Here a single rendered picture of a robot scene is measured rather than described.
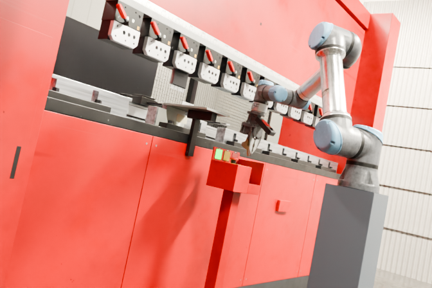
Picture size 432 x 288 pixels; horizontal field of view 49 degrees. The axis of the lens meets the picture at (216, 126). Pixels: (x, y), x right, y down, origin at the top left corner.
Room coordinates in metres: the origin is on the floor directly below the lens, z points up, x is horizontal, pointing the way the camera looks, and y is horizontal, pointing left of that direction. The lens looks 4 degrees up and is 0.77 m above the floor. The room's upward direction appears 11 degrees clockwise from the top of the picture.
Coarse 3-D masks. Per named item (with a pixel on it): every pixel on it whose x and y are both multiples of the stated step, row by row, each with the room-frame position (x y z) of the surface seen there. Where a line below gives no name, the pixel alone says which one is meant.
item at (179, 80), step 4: (172, 72) 2.28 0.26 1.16; (176, 72) 2.28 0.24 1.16; (180, 72) 2.30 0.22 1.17; (172, 76) 2.27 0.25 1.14; (176, 76) 2.28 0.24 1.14; (180, 76) 2.30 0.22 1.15; (184, 76) 2.33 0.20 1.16; (172, 80) 2.27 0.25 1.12; (176, 80) 2.28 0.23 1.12; (180, 80) 2.31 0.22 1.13; (184, 80) 2.33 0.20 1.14; (172, 84) 2.28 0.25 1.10; (176, 84) 2.29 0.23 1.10; (180, 84) 2.31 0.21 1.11; (184, 84) 2.34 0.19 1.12; (172, 88) 2.29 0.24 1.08; (176, 88) 2.31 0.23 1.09; (180, 88) 2.33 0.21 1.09; (184, 88) 2.34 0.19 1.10
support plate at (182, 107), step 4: (164, 104) 2.23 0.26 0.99; (168, 104) 2.21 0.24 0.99; (172, 104) 2.20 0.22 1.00; (176, 104) 2.18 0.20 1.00; (180, 104) 2.17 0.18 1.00; (176, 108) 2.29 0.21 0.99; (180, 108) 2.25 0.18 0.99; (184, 108) 2.21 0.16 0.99; (188, 108) 2.18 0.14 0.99; (192, 108) 2.14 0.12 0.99; (196, 108) 2.11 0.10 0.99; (200, 108) 2.10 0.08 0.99; (204, 108) 2.08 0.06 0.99; (208, 108) 2.08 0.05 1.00; (216, 112) 2.13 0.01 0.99; (220, 112) 2.16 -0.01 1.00; (224, 116) 2.23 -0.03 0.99; (228, 116) 2.21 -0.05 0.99
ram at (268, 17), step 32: (128, 0) 1.93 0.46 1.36; (160, 0) 2.07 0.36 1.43; (192, 0) 2.24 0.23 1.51; (224, 0) 2.43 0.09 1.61; (256, 0) 2.66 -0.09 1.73; (288, 0) 2.93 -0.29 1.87; (320, 0) 3.27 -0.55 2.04; (192, 32) 2.27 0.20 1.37; (224, 32) 2.47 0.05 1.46; (256, 32) 2.71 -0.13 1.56; (288, 32) 2.99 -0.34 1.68; (288, 64) 3.05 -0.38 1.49; (320, 96) 3.50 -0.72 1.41; (352, 96) 3.99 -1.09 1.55
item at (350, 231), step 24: (336, 192) 1.71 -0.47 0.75; (360, 192) 1.66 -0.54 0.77; (336, 216) 1.70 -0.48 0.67; (360, 216) 1.65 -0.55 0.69; (384, 216) 1.76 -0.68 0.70; (336, 240) 1.69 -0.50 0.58; (360, 240) 1.64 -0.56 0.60; (312, 264) 1.73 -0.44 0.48; (336, 264) 1.68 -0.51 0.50; (360, 264) 1.63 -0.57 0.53
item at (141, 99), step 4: (128, 96) 2.44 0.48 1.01; (132, 96) 2.42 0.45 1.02; (136, 96) 2.40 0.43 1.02; (140, 96) 2.39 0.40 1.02; (144, 96) 2.40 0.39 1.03; (148, 96) 2.43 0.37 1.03; (132, 100) 2.42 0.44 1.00; (136, 100) 2.40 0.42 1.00; (140, 100) 2.38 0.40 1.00; (144, 100) 2.40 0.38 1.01; (148, 100) 2.42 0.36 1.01; (152, 100) 2.44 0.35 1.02; (140, 104) 2.41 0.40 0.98; (144, 104) 2.40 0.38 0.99; (148, 104) 2.42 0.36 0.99; (152, 104) 2.41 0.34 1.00; (156, 104) 2.37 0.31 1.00; (160, 104) 2.36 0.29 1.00
